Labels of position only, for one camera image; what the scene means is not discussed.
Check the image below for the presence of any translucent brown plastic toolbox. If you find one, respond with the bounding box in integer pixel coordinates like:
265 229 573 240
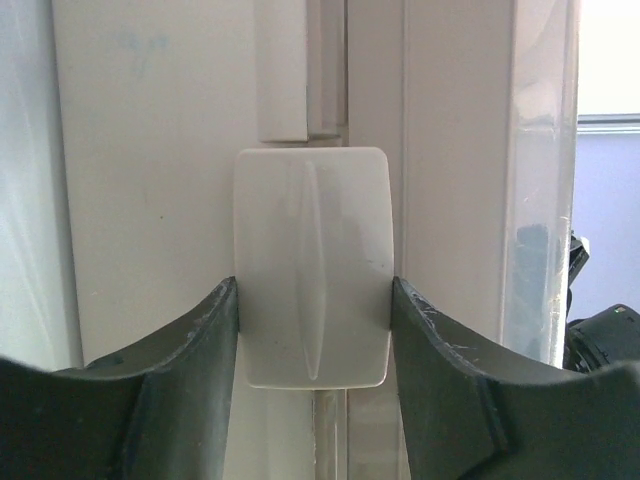
1 1 580 479

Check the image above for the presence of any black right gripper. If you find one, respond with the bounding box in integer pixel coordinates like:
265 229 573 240
563 232 640 374

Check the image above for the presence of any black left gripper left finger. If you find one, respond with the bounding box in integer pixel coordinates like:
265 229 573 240
1 278 238 479

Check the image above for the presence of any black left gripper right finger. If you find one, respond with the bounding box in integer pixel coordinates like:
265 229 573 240
391 278 639 479

